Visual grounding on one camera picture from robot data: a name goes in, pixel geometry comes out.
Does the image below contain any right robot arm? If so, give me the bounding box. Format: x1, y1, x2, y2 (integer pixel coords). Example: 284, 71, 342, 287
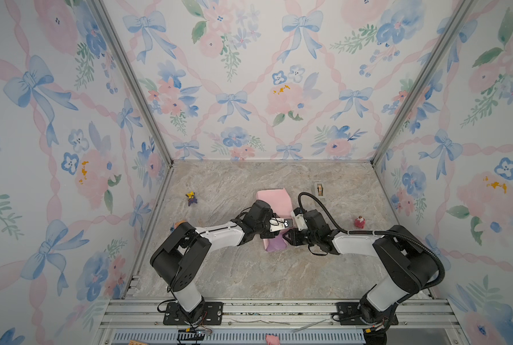
282, 208, 446, 326

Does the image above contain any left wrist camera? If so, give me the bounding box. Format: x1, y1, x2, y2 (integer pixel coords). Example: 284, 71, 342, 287
269, 217, 294, 233

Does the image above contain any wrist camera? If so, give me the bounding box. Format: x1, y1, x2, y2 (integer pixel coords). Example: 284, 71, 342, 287
291, 212, 308, 231
269, 217, 294, 233

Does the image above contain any black corrugated cable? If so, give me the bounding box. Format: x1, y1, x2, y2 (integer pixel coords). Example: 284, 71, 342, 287
297, 191, 446, 298

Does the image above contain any orange toy figure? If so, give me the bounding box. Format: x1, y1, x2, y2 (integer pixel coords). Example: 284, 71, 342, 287
170, 220, 186, 232

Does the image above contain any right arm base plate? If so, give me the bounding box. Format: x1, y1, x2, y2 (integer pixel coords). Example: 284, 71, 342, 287
331, 302, 399, 327

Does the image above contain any pink red toy figure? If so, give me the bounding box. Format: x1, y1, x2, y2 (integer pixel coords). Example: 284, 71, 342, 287
354, 216, 366, 229

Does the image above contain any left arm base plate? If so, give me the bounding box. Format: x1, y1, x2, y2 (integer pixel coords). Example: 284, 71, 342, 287
157, 301, 224, 327

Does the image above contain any pink object on rail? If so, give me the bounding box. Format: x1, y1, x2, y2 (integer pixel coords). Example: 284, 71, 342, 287
265, 334, 281, 345

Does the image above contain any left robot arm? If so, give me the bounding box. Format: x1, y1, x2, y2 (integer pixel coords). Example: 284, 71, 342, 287
150, 200, 293, 325

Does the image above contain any yellow purple toy figure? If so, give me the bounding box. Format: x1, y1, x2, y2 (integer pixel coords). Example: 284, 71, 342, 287
185, 191, 198, 206

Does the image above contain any purple wrapping paper sheet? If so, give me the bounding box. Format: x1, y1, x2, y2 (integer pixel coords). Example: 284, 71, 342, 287
256, 188, 293, 252

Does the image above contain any aluminium rail frame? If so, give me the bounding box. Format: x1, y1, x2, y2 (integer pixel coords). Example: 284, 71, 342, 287
92, 298, 470, 344

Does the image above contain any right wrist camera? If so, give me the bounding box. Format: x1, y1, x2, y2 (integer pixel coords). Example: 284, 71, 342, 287
291, 212, 308, 231

